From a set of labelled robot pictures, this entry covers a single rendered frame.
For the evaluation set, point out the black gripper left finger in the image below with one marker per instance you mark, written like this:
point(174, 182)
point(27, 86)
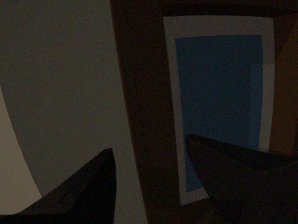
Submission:
point(87, 197)

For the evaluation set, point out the tan flat rectangular board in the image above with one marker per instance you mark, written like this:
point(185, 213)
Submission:
point(60, 78)

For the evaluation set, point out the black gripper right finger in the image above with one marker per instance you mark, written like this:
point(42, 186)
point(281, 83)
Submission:
point(246, 186)

